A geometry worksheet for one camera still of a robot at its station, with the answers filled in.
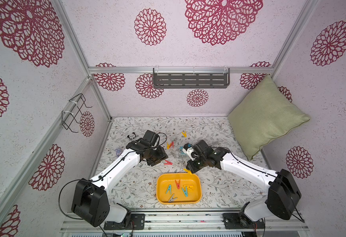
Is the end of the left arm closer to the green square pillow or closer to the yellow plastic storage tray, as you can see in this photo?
the yellow plastic storage tray

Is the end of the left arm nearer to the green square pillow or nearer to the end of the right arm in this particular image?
the end of the right arm

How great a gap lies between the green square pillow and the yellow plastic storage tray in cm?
41

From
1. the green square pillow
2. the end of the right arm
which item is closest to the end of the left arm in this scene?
the end of the right arm

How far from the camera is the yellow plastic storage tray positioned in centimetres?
81

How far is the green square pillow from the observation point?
774mm
